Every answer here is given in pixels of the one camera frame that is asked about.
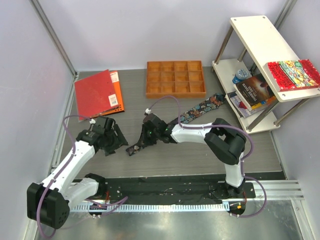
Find left aluminium frame post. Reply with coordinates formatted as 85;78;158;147
29;0;78;78

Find orange notebook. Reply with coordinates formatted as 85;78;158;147
101;71;125;116

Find aluminium frame post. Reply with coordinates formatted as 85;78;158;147
273;0;297;30
29;0;78;78

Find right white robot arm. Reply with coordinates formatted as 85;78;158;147
139;113;246;198

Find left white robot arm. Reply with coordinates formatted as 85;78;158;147
26;116;128;230

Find orange wooden compartment tray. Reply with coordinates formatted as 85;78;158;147
145;60;207;99

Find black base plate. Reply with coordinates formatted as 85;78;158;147
90;174;256;205

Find dark brown book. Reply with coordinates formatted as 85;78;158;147
233;73;276;110

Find red colourful book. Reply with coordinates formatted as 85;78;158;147
267;59;320;92

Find red folder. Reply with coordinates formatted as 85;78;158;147
74;70;119;121

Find bottom stacked books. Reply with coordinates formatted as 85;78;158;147
227;91;276;118

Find blue lidded jar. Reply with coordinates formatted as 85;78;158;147
232;68;252;84

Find aluminium rail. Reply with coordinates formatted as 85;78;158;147
31;179;305;203

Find white two-tier shelf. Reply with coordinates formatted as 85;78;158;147
212;15;320;134

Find slotted white cable duct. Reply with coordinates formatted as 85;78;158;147
70;202;230;213

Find right aluminium frame post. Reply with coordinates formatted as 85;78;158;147
273;0;297;30

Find floral navy necktie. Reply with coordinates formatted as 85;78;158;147
125;93;225;156

